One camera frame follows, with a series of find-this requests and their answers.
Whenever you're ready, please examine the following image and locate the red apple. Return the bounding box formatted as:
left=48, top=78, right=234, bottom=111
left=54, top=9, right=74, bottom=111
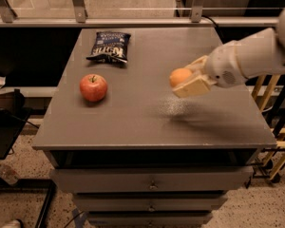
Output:
left=80, top=74, right=107, bottom=103

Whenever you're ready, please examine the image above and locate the orange fruit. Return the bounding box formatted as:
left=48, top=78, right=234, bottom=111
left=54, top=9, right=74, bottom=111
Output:
left=169, top=67, right=192, bottom=87

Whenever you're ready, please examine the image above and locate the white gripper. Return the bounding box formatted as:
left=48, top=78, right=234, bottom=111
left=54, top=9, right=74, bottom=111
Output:
left=173, top=41, right=247, bottom=98

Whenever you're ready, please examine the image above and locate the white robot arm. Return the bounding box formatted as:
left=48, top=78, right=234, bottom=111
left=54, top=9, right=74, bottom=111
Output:
left=172, top=9, right=285, bottom=98

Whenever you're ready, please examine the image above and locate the metal railing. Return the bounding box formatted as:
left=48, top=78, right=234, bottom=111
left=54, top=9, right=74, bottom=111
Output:
left=0, top=0, right=285, bottom=28

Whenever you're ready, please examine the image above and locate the dark blue chip bag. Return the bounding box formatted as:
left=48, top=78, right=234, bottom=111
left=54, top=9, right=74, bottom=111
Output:
left=86, top=31, right=131, bottom=63

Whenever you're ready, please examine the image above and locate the grey drawer cabinet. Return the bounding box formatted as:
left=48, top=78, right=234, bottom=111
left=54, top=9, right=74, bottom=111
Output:
left=33, top=28, right=275, bottom=228

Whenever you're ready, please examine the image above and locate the black cable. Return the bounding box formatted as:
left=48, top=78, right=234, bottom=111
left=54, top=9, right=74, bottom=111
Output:
left=201, top=14, right=220, bottom=29

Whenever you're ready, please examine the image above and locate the yellow wooden ladder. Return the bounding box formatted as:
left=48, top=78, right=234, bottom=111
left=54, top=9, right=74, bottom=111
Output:
left=252, top=75, right=285, bottom=183

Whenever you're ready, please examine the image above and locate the black side table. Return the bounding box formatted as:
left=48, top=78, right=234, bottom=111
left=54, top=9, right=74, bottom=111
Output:
left=0, top=89, right=31, bottom=160

